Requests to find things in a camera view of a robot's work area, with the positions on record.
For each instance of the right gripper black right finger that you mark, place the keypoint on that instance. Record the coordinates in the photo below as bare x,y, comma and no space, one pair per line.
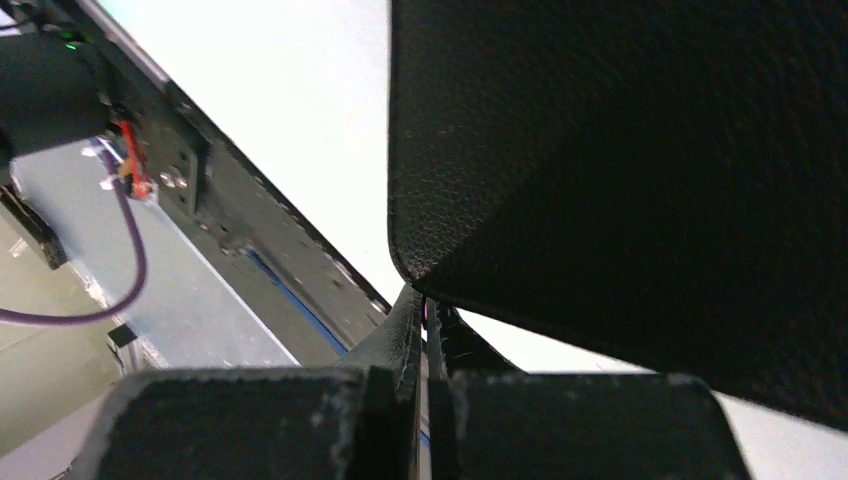
452,346

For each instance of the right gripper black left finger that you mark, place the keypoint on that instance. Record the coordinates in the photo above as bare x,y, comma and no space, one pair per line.
386,430

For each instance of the black zippered tool case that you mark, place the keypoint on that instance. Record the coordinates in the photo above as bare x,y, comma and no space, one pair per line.
664,182

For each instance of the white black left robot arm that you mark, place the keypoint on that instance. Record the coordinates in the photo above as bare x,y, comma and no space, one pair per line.
50,95

